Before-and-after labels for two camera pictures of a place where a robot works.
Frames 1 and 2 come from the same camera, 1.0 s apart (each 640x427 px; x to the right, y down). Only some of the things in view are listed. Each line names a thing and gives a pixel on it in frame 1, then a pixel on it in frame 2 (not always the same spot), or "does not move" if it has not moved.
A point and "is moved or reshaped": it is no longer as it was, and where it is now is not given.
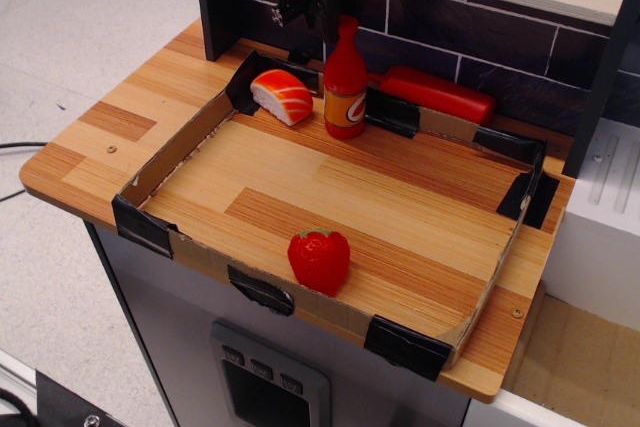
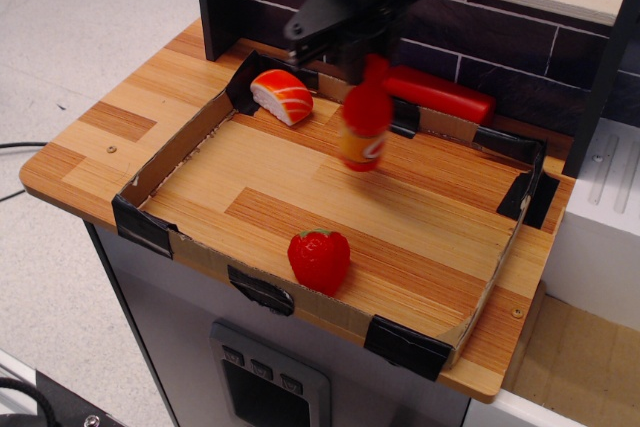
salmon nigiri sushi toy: x=282 y=95 does not move
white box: x=595 y=258 does not move
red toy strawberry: x=320 y=259 does not move
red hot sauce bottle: x=345 y=88 is moved or reshaped
